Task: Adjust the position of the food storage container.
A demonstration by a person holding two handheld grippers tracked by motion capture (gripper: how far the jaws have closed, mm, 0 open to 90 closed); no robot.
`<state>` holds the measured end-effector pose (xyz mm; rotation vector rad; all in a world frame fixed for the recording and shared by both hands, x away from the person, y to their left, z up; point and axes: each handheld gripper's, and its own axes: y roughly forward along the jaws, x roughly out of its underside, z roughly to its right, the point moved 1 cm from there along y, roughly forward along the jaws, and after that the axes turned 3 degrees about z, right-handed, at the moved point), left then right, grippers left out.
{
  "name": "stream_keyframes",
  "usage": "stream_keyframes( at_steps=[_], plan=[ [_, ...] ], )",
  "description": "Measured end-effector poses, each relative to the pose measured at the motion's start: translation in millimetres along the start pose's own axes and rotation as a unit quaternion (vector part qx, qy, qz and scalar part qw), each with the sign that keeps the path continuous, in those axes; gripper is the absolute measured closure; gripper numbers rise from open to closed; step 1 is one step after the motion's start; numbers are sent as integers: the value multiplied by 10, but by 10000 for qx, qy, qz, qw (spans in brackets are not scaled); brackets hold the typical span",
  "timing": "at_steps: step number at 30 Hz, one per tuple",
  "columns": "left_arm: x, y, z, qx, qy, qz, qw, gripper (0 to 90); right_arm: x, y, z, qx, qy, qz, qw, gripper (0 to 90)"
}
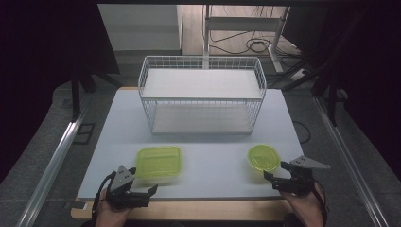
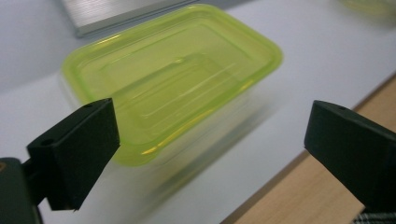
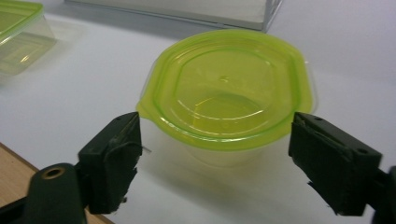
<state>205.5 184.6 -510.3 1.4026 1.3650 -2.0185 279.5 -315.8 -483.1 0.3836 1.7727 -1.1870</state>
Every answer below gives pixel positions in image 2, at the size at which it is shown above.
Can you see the rectangular container with green lid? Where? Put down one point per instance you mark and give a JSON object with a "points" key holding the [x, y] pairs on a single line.
{"points": [[174, 77]]}

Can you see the pale blue board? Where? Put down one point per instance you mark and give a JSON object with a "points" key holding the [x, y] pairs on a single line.
{"points": [[327, 62]]}

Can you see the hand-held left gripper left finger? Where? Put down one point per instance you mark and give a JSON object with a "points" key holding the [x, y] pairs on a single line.
{"points": [[77, 149]]}

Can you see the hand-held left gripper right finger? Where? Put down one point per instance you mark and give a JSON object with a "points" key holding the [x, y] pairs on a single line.
{"points": [[351, 146]]}

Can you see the round container with green lid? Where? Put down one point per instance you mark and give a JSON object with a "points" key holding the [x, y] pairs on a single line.
{"points": [[370, 5]]}

